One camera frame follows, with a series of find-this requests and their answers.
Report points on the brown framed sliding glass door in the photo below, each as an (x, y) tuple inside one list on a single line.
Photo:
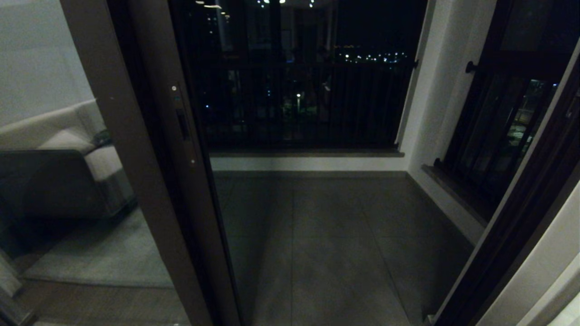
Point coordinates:
[(195, 203)]

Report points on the dark stone balcony ledge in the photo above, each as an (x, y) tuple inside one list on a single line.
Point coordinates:
[(308, 153)]

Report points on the black metal balcony railing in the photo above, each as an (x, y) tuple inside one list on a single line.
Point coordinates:
[(362, 104)]

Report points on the brown framed fixed glass panel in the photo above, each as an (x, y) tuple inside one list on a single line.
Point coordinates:
[(145, 172)]

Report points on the dark stone window sill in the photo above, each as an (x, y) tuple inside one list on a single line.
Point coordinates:
[(453, 194)]

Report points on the light beige sofa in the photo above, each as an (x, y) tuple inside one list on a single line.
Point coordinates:
[(102, 167)]

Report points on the light grey rug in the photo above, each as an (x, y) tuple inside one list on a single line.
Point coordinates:
[(104, 258)]

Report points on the dark brown door jamb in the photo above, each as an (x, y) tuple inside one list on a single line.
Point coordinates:
[(512, 244)]

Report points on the dark grey upholstered seat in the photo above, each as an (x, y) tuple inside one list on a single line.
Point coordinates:
[(50, 185)]

